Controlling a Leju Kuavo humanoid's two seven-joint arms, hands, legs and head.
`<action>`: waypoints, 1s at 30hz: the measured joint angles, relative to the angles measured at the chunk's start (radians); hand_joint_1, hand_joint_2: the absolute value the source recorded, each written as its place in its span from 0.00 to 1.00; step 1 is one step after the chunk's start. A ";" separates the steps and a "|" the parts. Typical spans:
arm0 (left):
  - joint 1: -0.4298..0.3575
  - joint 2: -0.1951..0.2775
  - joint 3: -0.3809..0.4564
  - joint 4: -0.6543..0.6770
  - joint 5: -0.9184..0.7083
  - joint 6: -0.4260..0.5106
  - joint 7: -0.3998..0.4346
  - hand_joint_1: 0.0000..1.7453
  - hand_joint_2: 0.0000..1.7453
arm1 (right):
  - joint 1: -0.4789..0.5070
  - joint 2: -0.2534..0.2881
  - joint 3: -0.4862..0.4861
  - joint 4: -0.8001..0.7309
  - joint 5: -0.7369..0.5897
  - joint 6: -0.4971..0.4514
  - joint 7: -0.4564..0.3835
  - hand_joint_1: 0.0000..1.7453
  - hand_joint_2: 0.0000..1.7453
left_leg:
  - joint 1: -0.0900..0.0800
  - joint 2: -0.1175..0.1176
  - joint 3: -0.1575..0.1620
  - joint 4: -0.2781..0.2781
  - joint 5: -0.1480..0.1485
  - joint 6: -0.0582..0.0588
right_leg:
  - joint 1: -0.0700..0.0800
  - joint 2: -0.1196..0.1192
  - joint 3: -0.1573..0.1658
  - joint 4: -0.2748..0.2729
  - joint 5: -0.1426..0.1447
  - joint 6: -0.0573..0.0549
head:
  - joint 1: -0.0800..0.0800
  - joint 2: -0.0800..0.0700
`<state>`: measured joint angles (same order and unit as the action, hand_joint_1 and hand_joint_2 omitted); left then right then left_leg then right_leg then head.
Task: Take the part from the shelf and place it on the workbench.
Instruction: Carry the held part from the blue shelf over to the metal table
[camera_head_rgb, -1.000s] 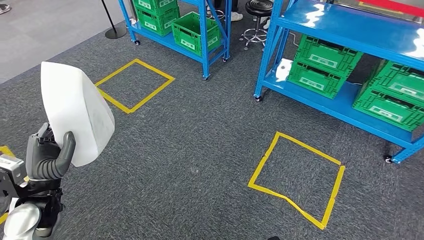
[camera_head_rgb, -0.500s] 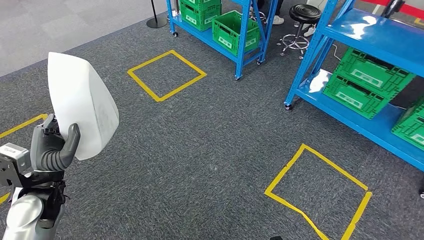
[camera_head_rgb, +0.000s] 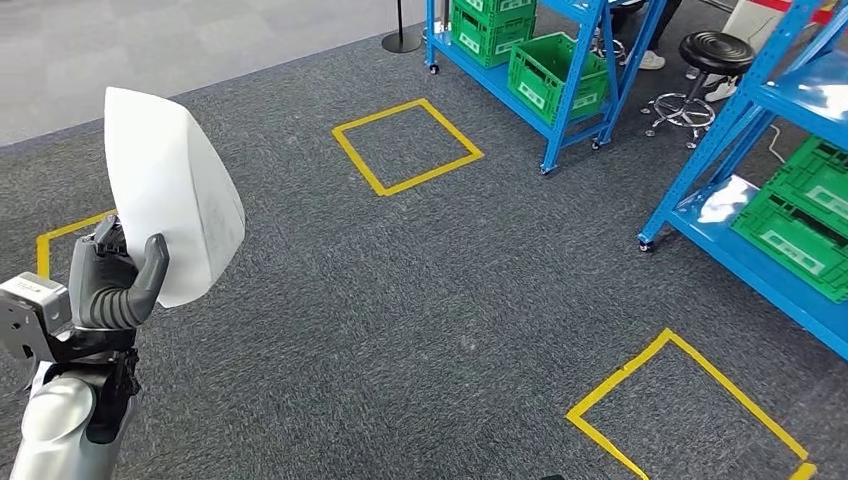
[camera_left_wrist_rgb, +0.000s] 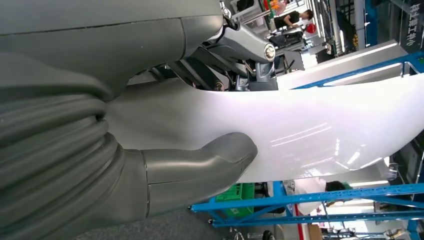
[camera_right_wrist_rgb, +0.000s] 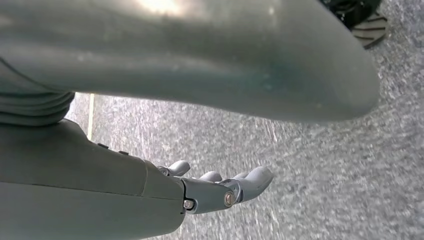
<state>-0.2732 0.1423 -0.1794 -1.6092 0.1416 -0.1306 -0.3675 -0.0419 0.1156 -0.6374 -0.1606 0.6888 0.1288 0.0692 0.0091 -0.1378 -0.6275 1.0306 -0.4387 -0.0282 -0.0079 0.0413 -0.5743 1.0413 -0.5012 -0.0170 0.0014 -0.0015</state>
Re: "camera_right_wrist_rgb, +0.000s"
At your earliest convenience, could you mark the black robot foot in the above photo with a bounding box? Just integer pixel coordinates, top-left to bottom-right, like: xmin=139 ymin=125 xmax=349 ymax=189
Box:
xmin=319 ymin=0 xmax=389 ymax=51

